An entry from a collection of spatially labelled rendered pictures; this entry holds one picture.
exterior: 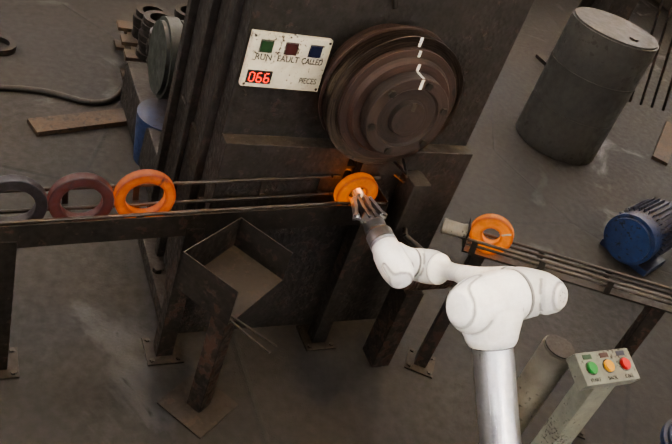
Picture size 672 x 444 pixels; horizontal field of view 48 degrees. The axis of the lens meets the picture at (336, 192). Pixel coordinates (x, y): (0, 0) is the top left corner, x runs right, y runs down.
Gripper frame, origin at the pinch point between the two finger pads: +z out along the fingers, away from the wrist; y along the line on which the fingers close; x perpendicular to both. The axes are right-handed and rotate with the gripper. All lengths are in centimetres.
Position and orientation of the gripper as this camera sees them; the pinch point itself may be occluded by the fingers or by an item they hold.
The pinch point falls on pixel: (356, 190)
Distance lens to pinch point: 258.2
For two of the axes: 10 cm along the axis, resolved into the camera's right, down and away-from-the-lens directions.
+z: -3.3, -6.8, 6.5
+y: 8.9, 0.1, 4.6
